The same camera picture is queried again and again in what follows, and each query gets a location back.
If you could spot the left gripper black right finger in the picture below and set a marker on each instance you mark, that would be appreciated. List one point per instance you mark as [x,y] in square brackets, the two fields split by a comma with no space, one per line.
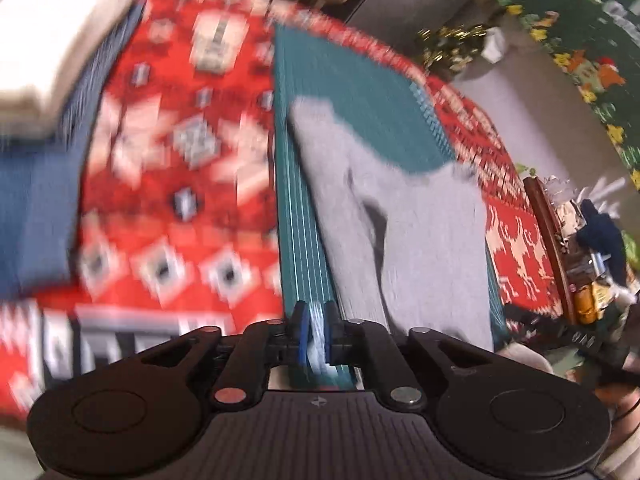
[369,346]

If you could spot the grey polo shirt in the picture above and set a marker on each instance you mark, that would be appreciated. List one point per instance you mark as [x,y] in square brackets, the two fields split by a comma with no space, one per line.
[406,249]

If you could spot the green cutting mat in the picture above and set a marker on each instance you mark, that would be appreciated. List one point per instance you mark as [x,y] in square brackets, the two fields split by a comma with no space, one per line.
[387,110]

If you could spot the folded blue jeans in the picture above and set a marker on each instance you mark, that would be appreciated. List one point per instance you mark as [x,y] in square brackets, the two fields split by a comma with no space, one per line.
[40,181]

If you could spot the dark blue cloth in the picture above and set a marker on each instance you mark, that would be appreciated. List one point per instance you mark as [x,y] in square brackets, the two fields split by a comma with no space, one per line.
[601,234]

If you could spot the red patterned Christmas tablecloth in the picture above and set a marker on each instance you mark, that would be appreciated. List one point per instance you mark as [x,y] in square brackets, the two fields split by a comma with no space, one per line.
[178,224]

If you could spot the gold tinsel decoration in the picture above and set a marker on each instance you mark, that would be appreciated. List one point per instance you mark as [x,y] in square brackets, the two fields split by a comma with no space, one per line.
[451,48]

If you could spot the green Merry Christmas rug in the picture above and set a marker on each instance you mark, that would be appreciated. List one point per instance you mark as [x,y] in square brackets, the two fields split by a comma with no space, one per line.
[596,43]

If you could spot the folded cream white garment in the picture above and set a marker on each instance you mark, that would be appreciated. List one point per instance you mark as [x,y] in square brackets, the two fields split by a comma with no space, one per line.
[45,44]

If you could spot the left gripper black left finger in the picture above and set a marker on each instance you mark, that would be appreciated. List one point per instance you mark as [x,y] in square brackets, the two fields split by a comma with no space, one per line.
[263,345]

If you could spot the brown wooden bench edge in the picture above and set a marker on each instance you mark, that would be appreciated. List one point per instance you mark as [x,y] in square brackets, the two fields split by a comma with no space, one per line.
[550,232]

